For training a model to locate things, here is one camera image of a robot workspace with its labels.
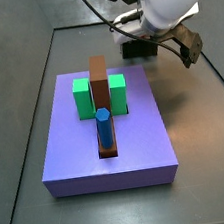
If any green block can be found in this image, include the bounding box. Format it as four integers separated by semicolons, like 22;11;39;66
108;74;127;116
72;78;95;120

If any left green block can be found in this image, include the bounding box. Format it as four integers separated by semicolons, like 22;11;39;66
72;78;95;120

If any purple base board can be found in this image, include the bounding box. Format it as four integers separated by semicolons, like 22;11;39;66
42;65;178;198

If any right green block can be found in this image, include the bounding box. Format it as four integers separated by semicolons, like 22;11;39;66
108;74;127;116

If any black angle bracket holder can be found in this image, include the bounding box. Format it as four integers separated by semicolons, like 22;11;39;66
121;40;158;59

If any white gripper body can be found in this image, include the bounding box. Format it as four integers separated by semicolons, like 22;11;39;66
112;7;160;44

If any brown upright block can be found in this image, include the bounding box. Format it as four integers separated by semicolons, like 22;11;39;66
89;55;118;159

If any black cable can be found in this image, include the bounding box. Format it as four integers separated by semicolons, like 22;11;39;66
73;0;192;78

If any blue hexagonal peg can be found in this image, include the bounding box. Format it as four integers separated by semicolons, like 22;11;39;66
95;108;113;149

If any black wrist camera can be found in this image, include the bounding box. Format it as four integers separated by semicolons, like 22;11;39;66
155;23;203;68

